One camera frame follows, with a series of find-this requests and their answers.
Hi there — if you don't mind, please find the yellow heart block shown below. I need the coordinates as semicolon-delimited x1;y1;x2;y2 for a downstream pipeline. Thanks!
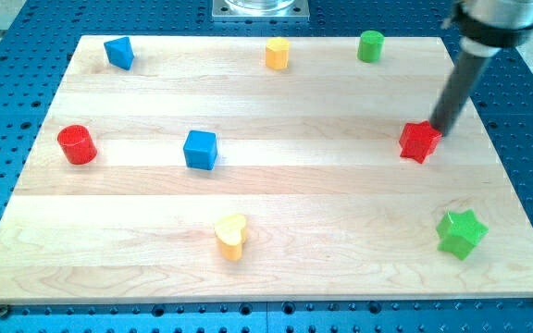
214;214;247;261

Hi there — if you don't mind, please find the red cylinder block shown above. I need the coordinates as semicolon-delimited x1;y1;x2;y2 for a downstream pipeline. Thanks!
56;125;97;165

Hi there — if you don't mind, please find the green cylinder block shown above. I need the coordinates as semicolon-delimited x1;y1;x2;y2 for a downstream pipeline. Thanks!
356;31;385;63

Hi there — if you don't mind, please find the wooden board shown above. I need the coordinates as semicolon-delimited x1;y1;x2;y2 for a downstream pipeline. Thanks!
0;35;533;304

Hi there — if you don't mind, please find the blue triangular prism block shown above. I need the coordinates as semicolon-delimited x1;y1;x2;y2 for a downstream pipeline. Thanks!
104;37;134;70

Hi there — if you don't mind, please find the red star block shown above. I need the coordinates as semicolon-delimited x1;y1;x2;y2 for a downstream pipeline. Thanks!
399;120;442;164

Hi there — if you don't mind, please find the blue cube block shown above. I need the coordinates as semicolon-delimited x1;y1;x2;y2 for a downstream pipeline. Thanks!
183;130;217;170

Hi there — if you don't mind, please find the yellow hexagon block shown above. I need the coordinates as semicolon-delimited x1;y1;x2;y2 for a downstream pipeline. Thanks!
265;37;291;70

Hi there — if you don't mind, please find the green star block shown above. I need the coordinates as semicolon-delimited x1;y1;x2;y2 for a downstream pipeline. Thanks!
436;210;489;261

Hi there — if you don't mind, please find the black pusher rod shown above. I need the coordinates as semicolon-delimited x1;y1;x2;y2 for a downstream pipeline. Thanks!
428;51;490;136

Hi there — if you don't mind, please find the blue perforated table plate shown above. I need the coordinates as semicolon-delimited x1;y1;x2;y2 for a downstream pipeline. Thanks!
0;1;533;332

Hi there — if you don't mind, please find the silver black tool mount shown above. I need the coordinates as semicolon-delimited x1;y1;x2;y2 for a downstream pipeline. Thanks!
441;0;533;58

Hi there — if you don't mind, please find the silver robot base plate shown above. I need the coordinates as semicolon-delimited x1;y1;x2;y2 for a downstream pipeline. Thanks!
210;0;310;21

